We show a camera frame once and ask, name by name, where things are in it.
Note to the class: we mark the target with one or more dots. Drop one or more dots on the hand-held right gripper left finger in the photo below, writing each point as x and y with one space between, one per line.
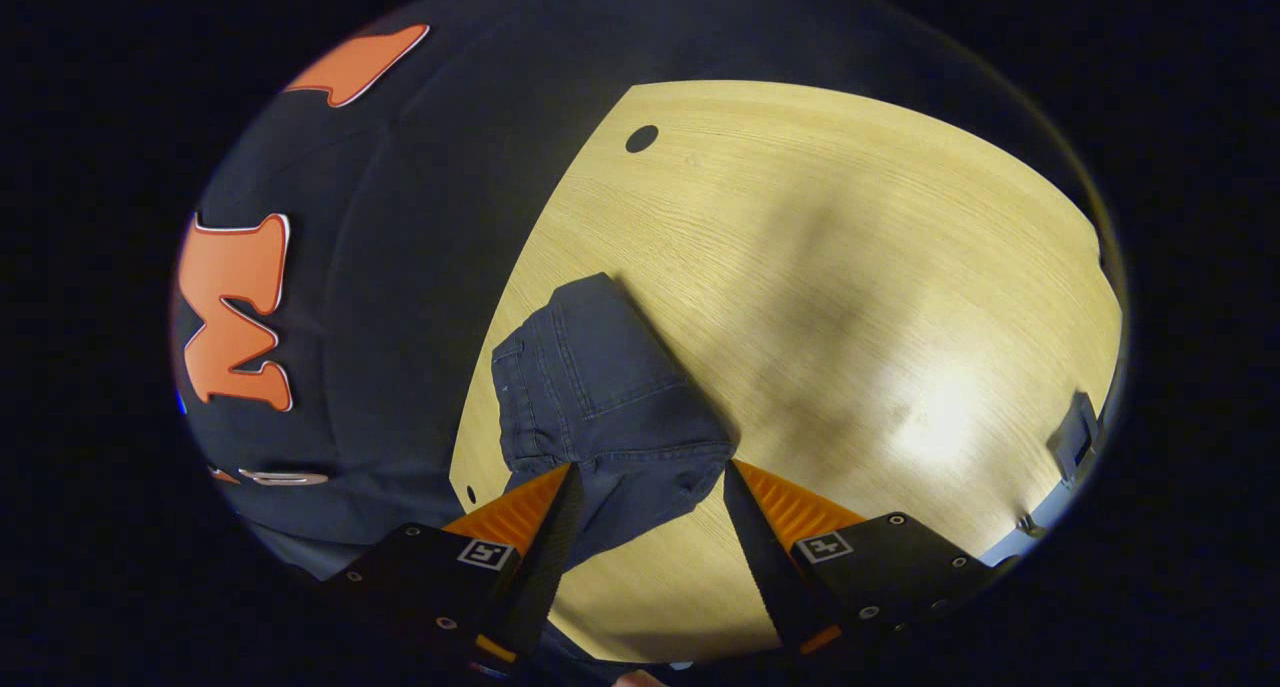
545 567

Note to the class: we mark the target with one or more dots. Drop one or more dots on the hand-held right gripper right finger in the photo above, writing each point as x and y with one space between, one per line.
765 557

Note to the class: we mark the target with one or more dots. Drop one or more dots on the grey box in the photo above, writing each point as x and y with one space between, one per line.
1075 437

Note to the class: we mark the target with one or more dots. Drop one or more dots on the dark blue jeans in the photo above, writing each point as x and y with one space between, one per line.
610 387

